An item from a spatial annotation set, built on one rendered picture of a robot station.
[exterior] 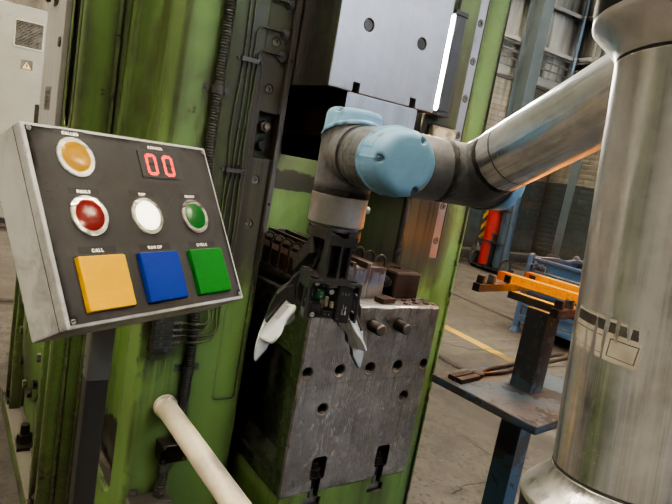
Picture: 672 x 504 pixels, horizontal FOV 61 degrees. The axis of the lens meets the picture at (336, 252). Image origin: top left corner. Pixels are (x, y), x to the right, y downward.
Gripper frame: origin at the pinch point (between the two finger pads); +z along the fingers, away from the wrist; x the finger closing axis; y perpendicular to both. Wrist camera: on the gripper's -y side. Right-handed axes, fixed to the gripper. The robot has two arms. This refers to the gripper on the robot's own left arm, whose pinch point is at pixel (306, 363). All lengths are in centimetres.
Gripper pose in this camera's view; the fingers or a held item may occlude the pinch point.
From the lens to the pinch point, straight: 83.1
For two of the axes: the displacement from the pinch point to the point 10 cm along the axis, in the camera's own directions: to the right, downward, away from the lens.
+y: 2.5, 2.0, -9.5
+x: 9.5, 1.3, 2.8
